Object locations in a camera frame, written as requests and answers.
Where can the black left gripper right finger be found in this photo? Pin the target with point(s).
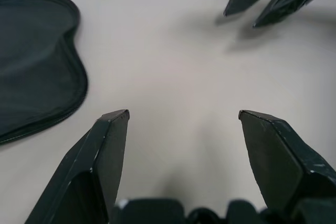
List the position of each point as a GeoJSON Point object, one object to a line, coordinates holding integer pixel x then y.
{"type": "Point", "coordinates": [278, 155]}

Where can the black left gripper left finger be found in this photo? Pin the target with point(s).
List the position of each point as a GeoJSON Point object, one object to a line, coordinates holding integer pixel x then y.
{"type": "Point", "coordinates": [89, 161]}

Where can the black and red paddle case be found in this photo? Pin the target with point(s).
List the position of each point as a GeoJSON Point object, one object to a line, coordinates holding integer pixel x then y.
{"type": "Point", "coordinates": [31, 64]}

